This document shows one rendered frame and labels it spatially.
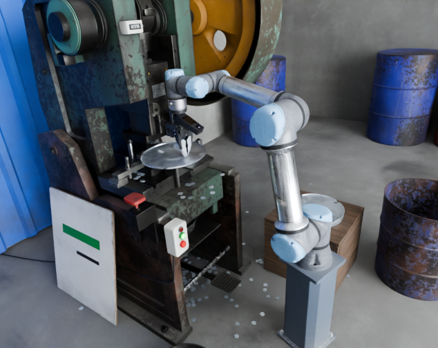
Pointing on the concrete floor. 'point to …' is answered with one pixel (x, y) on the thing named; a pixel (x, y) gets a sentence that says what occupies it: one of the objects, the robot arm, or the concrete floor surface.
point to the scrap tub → (416, 239)
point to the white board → (85, 252)
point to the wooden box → (355, 214)
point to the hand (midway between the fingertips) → (186, 155)
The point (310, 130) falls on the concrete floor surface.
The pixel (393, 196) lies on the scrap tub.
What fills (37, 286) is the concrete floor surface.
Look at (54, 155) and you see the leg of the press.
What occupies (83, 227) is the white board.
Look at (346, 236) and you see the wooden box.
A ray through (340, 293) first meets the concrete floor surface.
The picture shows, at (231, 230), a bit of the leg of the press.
